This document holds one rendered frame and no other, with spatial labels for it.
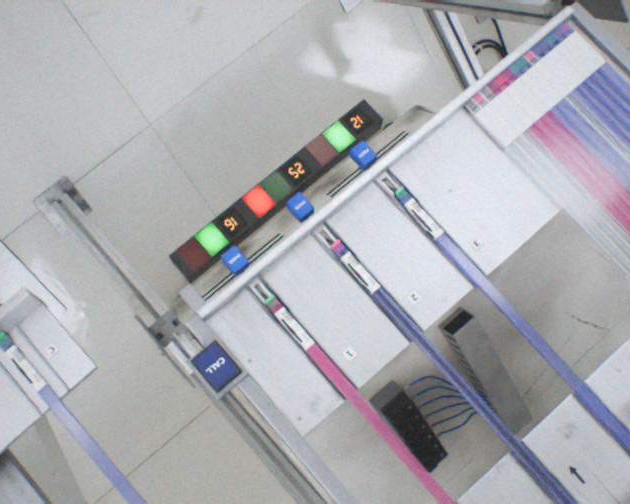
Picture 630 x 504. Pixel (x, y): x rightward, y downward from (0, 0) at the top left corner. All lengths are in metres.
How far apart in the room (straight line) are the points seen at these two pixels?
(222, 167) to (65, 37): 0.41
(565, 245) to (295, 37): 0.71
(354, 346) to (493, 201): 0.27
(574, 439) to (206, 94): 1.04
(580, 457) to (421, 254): 0.32
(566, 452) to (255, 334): 0.41
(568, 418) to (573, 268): 0.49
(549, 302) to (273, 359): 0.62
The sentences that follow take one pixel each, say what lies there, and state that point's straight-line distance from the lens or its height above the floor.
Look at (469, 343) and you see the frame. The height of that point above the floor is 0.66.
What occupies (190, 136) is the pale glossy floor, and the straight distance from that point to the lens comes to 1.88.
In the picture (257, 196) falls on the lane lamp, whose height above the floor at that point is 0.66.
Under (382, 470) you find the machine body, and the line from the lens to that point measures 1.56.
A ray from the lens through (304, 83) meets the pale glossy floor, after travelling 1.96.
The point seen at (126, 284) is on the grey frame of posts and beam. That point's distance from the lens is 1.39.
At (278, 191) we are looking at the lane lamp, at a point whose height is 0.66.
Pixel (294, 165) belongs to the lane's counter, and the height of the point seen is 0.65.
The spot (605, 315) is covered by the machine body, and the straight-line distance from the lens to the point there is 1.73.
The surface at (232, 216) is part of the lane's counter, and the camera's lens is 1.21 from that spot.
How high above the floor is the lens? 1.73
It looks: 57 degrees down
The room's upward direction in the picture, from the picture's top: 124 degrees clockwise
